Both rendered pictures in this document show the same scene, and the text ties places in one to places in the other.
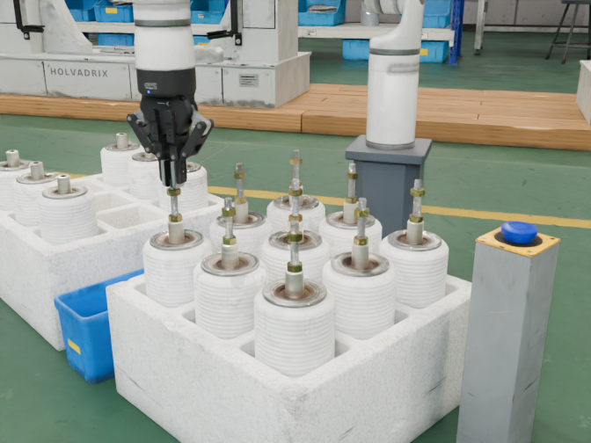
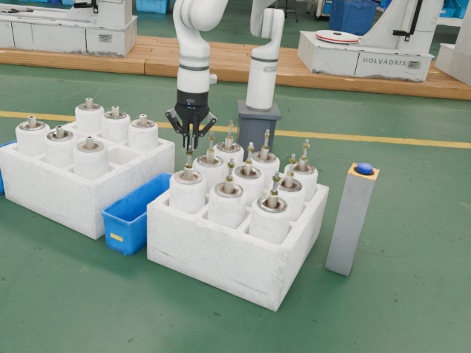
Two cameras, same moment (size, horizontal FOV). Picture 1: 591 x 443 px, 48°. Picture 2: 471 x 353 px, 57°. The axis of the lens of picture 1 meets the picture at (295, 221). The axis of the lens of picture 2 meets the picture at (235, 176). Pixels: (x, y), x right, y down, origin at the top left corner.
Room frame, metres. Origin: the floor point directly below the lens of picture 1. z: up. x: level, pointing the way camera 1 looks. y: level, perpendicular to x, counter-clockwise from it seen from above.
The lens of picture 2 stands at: (-0.10, 0.44, 0.80)
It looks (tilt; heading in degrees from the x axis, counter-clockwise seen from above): 28 degrees down; 337
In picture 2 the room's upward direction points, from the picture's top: 6 degrees clockwise
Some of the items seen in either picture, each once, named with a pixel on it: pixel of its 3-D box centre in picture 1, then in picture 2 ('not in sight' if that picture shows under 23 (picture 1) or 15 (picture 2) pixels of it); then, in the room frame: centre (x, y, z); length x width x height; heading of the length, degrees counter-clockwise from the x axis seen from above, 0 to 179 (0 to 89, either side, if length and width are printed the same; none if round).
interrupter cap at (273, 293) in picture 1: (295, 293); (272, 204); (0.70, 0.00, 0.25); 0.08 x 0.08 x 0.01
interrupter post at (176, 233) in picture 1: (176, 231); (188, 173); (0.87, 0.17, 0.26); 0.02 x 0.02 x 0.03
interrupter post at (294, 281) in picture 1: (295, 282); (272, 199); (0.70, 0.00, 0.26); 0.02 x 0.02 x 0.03
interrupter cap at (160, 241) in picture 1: (177, 240); (188, 177); (0.87, 0.17, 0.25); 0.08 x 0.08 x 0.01
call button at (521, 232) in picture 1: (518, 234); (364, 169); (0.71, -0.26, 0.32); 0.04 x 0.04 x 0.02
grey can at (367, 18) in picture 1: (370, 13); not in sight; (5.57, -0.60, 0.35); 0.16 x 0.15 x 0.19; 73
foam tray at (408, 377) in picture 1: (295, 341); (242, 221); (0.87, 0.00, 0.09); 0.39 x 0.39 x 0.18; 45
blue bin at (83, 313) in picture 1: (152, 312); (148, 211); (1.02, 0.24, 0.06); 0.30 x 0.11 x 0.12; 133
